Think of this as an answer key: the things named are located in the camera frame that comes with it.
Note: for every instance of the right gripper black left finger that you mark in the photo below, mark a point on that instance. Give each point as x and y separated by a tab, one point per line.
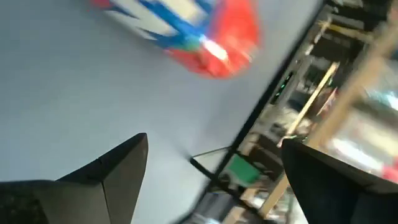
124	180

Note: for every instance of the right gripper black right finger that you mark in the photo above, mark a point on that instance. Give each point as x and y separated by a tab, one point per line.
320	186

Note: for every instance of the blue silver Red Bull can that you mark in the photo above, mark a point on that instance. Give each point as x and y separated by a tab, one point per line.
385	98

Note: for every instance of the blue-grey table mat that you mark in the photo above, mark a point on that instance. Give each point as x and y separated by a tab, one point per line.
93	93

